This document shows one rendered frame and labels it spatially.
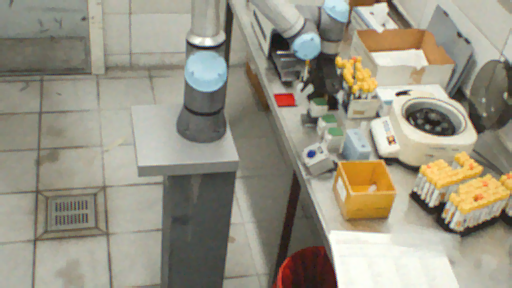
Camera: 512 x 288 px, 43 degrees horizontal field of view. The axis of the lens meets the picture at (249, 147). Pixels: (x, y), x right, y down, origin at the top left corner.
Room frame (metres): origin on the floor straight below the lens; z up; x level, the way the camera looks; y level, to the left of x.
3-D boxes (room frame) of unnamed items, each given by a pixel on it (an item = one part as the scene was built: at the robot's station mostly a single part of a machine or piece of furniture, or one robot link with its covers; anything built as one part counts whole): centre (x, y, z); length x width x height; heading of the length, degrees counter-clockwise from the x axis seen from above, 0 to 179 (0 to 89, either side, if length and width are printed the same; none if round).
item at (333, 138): (1.59, -0.25, 0.91); 0.05 x 0.04 x 0.07; 107
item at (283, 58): (2.01, -0.08, 0.92); 0.21 x 0.07 x 0.05; 17
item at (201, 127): (1.56, 0.15, 0.97); 0.15 x 0.15 x 0.10
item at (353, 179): (1.36, -0.33, 0.92); 0.13 x 0.13 x 0.10; 14
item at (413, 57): (2.03, -0.48, 0.95); 0.29 x 0.25 x 0.15; 107
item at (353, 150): (1.52, -0.31, 0.92); 0.10 x 0.07 x 0.10; 19
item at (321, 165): (1.49, -0.22, 0.92); 0.13 x 0.07 x 0.08; 107
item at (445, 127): (1.66, -0.55, 0.97); 0.15 x 0.15 x 0.07
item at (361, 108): (1.87, -0.32, 0.91); 0.20 x 0.10 x 0.07; 17
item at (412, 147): (1.66, -0.53, 0.94); 0.30 x 0.24 x 0.12; 98
